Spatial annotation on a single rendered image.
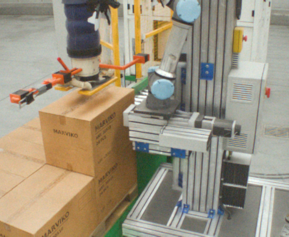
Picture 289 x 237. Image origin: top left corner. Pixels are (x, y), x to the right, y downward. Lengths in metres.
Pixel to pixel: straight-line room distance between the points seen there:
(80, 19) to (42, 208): 1.13
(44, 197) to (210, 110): 1.12
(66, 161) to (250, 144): 1.17
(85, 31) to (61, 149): 0.77
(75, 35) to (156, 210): 1.30
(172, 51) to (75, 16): 0.70
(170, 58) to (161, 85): 0.15
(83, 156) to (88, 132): 0.19
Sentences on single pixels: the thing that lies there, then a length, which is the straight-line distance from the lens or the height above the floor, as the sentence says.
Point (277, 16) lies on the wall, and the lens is 11.14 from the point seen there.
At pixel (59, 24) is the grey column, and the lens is 3.86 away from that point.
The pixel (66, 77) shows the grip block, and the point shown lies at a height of 1.18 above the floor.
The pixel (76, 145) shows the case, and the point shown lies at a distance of 2.33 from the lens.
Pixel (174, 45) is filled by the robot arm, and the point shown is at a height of 1.43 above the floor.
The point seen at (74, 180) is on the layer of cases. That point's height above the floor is 0.54.
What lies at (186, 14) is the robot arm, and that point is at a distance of 1.80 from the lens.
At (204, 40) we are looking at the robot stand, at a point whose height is 1.41.
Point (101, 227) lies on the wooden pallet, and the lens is 2.67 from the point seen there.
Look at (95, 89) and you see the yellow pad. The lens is 2.30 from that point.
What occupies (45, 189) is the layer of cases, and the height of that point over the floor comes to 0.54.
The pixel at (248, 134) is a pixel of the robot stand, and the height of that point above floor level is 0.90.
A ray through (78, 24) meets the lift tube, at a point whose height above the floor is 1.47.
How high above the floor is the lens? 1.85
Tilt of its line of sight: 24 degrees down
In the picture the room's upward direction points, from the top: 1 degrees counter-clockwise
